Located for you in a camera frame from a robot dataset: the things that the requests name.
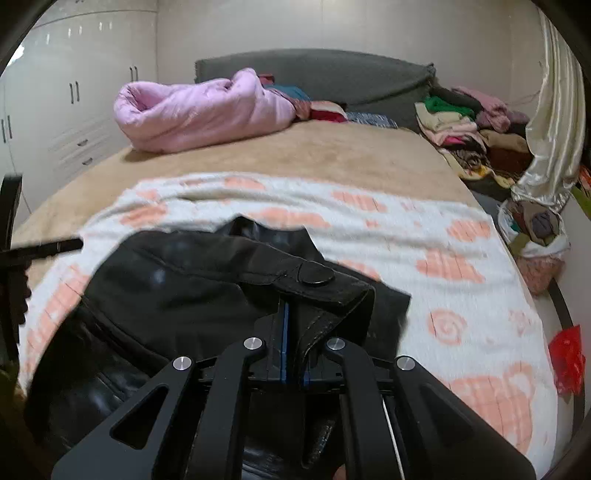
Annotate black leather jacket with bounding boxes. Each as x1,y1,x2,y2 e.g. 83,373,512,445
24,217,411,459

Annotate pile of folded clothes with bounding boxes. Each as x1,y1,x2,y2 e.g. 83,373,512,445
415,85,533,200

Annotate white peach patterned blanket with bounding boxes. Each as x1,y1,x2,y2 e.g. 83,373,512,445
19,172,558,476

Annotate red plastic bag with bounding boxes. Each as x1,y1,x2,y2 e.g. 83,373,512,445
549,325,586,395

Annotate white wardrobe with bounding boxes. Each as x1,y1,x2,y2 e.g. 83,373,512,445
1,1,157,224

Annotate pink puffy quilt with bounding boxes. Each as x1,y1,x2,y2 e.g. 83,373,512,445
113,68,296,154

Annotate beige bed sheet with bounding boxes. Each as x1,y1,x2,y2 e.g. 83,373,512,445
11,120,477,245

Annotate blue patterned cloth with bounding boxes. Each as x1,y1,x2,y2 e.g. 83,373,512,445
346,112,398,129

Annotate cream satin curtain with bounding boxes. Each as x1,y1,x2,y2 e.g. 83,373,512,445
512,13,586,212

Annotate red and teal pillows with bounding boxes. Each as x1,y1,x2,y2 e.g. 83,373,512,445
259,74,349,123

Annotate grey upholstered headboard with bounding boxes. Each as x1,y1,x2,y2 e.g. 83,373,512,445
194,49,437,132

